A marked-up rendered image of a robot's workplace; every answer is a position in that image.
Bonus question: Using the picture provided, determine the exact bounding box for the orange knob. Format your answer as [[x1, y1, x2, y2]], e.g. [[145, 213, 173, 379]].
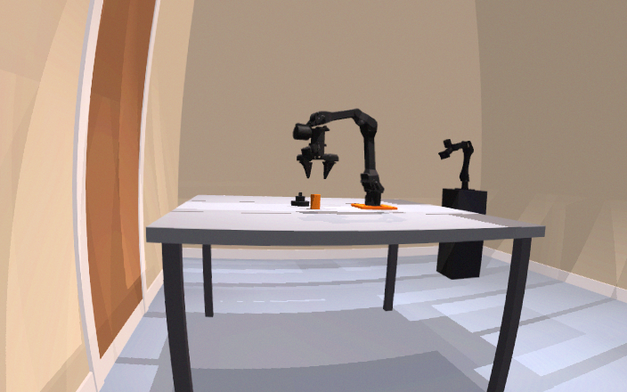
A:
[[310, 194, 321, 209]]

